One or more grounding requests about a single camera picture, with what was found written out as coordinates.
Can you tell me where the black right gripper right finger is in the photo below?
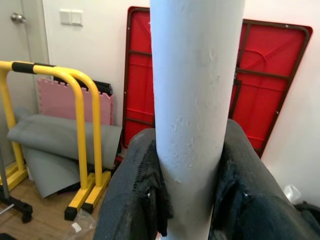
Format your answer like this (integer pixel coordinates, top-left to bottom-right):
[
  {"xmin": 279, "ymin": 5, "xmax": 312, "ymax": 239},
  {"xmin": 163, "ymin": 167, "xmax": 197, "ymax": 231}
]
[{"xmin": 209, "ymin": 118, "xmax": 320, "ymax": 240}]

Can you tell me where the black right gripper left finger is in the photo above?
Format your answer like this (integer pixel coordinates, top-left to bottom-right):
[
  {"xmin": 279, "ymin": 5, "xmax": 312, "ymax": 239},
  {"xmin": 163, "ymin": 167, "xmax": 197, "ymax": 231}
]
[{"xmin": 93, "ymin": 128, "xmax": 174, "ymax": 240}]

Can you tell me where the white sweeper with silver pole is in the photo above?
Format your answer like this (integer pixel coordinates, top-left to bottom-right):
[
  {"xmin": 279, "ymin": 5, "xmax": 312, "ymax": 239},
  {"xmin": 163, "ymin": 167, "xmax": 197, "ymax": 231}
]
[{"xmin": 149, "ymin": 0, "xmax": 245, "ymax": 240}]

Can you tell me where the clear plastic bag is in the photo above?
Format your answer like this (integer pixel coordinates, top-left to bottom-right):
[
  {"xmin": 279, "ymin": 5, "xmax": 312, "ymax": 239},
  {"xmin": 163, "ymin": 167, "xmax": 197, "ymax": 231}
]
[{"xmin": 283, "ymin": 184, "xmax": 302, "ymax": 206}]

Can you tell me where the clear plastic wrapper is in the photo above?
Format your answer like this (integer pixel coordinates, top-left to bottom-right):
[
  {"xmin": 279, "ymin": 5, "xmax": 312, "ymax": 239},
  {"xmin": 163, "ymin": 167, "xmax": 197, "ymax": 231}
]
[{"xmin": 62, "ymin": 209, "xmax": 98, "ymax": 240}]

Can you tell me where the grey folded mat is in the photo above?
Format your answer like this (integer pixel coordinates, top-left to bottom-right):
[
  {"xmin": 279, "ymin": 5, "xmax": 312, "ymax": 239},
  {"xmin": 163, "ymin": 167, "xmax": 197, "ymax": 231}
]
[{"xmin": 21, "ymin": 147, "xmax": 106, "ymax": 200}]

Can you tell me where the yellow dip bar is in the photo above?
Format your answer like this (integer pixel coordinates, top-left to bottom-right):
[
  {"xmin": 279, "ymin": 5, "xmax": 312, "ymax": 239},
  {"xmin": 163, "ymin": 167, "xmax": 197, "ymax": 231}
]
[
  {"xmin": 32, "ymin": 63, "xmax": 112, "ymax": 215},
  {"xmin": 0, "ymin": 60, "xmax": 90, "ymax": 221}
]

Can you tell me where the grey rolled mat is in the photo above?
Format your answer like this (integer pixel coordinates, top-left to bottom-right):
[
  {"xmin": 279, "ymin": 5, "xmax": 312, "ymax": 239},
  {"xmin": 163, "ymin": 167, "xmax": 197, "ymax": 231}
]
[{"xmin": 6, "ymin": 113, "xmax": 123, "ymax": 171}]

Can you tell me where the black foam mat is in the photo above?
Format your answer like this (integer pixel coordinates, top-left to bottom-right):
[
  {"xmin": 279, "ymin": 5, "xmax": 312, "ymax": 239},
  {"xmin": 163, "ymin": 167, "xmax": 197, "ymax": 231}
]
[{"xmin": 52, "ymin": 75, "xmax": 113, "ymax": 95}]

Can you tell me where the pink foam mat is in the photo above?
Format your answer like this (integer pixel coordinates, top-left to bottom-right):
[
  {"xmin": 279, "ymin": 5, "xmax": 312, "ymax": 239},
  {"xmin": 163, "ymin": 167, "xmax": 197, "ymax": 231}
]
[{"xmin": 36, "ymin": 77, "xmax": 116, "ymax": 126}]

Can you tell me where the red folding table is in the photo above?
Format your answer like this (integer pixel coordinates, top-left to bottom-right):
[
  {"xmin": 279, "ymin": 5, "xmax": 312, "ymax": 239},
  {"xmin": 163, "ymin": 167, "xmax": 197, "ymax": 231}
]
[{"xmin": 122, "ymin": 6, "xmax": 314, "ymax": 160}]

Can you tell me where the white door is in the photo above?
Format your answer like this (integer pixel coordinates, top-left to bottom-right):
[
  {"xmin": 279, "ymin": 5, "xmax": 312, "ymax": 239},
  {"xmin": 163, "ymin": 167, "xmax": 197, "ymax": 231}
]
[{"xmin": 0, "ymin": 0, "xmax": 51, "ymax": 166}]

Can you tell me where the silver door knob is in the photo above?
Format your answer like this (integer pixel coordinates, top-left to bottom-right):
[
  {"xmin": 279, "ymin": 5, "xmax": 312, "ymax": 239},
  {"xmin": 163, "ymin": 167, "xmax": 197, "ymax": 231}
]
[{"xmin": 10, "ymin": 12, "xmax": 27, "ymax": 25}]

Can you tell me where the bench steel frame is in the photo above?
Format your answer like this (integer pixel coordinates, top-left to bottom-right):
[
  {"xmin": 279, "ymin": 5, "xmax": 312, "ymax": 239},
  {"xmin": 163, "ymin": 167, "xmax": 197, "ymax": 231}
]
[{"xmin": 0, "ymin": 147, "xmax": 34, "ymax": 224}]

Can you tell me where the white wall switch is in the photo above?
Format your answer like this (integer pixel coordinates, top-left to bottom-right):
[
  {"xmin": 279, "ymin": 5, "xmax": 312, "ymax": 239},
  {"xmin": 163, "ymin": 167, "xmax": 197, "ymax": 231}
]
[{"xmin": 71, "ymin": 9, "xmax": 84, "ymax": 27}]

